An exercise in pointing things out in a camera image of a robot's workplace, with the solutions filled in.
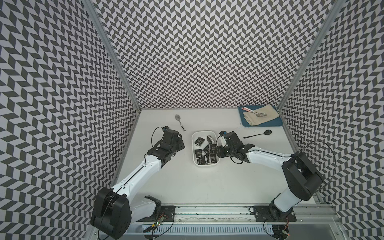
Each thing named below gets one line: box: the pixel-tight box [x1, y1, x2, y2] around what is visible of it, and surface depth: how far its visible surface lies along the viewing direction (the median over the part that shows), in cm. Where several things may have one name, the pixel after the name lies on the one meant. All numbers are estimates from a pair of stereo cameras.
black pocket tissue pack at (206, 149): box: [202, 144, 210, 154], surface depth 96 cm
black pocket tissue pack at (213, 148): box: [210, 144, 217, 154], surface depth 93 cm
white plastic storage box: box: [191, 130, 221, 167], surface depth 95 cm
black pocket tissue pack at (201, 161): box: [197, 155, 206, 165], surface depth 89 cm
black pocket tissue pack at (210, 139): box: [206, 135, 215, 144], surface depth 100 cm
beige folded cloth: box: [243, 104, 280, 126], surface depth 115 cm
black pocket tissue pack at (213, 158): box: [210, 153, 217, 164], surface depth 91 cm
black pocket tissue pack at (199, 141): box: [194, 136, 205, 146], surface depth 99 cm
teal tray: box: [238, 105, 283, 128], surface depth 110 cm
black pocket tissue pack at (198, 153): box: [194, 149, 203, 158], surface depth 93 cm
